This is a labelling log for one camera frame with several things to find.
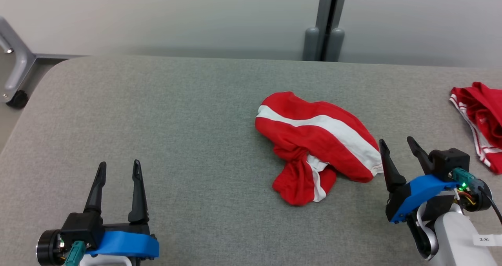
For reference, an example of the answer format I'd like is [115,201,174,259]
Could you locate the teal right camera connector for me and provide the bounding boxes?
[449,168,485,192]

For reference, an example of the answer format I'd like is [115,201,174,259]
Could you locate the grey metal tube frame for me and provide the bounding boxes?
[0,16,89,102]

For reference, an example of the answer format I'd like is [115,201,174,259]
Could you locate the teal camera connector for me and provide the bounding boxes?
[64,240,87,266]
[449,168,485,192]

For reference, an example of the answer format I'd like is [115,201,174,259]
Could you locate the red white striped shorts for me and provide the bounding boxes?
[255,91,384,206]

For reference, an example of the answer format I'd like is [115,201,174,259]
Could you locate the grey metal partition post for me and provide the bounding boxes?
[302,0,349,62]

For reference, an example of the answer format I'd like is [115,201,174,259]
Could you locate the teal left camera connector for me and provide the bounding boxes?
[64,240,87,266]

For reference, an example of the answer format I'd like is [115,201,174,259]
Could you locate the red white jersey shirt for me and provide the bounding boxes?
[449,82,502,175]

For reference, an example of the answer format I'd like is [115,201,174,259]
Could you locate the black caster wheel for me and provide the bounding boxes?
[5,89,29,109]

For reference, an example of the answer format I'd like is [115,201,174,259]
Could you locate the left gripper with blue plate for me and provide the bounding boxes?
[36,160,160,266]

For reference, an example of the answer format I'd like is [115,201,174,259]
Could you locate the black right camera cable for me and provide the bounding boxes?
[477,186,502,226]

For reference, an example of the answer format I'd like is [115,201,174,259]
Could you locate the right gripper with blue plate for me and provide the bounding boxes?
[378,136,493,261]

